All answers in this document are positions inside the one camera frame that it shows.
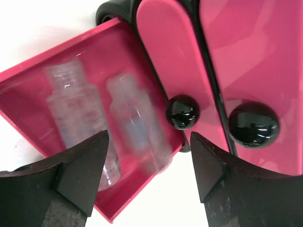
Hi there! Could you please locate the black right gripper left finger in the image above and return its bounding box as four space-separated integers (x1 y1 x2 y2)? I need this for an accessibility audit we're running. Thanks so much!
0 131 109 227

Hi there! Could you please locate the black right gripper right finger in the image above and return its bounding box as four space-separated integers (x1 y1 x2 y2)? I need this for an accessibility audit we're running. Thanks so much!
190 132 303 227

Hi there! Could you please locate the clear bottle with barcode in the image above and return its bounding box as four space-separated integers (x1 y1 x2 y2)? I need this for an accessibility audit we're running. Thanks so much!
44 59 123 192

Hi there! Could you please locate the small clear bottle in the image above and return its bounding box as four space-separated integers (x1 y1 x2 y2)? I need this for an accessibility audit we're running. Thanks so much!
107 74 172 174

